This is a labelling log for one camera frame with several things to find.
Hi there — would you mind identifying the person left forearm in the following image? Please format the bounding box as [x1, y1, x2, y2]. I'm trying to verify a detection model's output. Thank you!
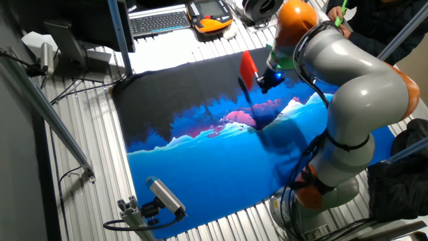
[346, 29, 399, 66]

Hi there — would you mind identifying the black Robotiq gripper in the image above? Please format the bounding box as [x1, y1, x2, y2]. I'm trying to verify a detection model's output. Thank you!
[256, 69, 286, 95]

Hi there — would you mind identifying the person right hand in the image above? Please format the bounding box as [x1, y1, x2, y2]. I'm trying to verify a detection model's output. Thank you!
[327, 5, 345, 23]

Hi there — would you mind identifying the green pen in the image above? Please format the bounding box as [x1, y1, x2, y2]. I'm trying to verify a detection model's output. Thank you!
[334, 0, 348, 28]

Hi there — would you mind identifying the small white lump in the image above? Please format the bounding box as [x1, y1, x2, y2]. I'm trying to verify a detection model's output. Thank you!
[223, 23, 239, 40]

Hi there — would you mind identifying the black computer monitor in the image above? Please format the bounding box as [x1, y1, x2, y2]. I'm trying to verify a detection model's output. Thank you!
[9, 0, 136, 54]

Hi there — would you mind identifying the grey monitor stand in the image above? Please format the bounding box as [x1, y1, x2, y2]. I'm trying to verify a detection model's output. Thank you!
[43, 19, 113, 84]

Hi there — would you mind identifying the black computer keyboard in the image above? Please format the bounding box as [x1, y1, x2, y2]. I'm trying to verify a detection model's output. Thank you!
[128, 3, 192, 38]

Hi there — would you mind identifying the black camera cable loop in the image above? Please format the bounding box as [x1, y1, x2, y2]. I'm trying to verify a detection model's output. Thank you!
[102, 214, 181, 232]

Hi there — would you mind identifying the person dark jacket torso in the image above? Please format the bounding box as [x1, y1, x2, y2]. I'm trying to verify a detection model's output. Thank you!
[326, 0, 428, 66]

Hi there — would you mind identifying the green wrist mounting plate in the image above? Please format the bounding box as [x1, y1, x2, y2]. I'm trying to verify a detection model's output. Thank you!
[266, 50, 295, 71]

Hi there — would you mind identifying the landscape printed cloth mat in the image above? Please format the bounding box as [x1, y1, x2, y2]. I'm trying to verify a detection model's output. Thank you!
[111, 46, 397, 239]

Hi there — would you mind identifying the small white sheet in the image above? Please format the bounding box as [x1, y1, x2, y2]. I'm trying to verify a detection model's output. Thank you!
[21, 31, 61, 53]

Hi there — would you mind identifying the grey metal rail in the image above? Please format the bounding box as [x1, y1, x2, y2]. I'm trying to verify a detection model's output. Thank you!
[347, 219, 428, 241]

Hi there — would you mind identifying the black camera ball mount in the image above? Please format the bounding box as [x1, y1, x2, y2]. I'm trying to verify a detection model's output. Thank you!
[140, 196, 162, 226]

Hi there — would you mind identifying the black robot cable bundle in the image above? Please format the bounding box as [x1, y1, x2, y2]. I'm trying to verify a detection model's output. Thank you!
[279, 19, 379, 241]

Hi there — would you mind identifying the silver camera with blue cap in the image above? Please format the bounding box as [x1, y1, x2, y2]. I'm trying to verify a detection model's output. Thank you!
[145, 175, 188, 222]

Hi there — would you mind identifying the small silver camera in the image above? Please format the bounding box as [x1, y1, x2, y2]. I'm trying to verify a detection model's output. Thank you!
[39, 42, 56, 76]

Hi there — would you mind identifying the orange black teach pendant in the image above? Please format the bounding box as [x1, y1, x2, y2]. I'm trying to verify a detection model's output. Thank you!
[186, 0, 234, 34]

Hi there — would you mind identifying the aluminium frame bar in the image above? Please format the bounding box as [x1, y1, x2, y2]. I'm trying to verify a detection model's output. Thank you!
[381, 136, 428, 165]
[377, 1, 428, 62]
[106, 0, 134, 76]
[0, 50, 97, 183]

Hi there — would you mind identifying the aluminium extrusion bracket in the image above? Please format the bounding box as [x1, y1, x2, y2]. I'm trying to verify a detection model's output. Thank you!
[116, 195, 156, 241]

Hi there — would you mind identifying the black monitor cable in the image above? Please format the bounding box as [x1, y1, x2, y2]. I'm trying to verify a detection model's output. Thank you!
[49, 72, 128, 105]

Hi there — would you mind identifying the black bag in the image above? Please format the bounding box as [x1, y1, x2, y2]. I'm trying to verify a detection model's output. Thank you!
[366, 118, 428, 224]

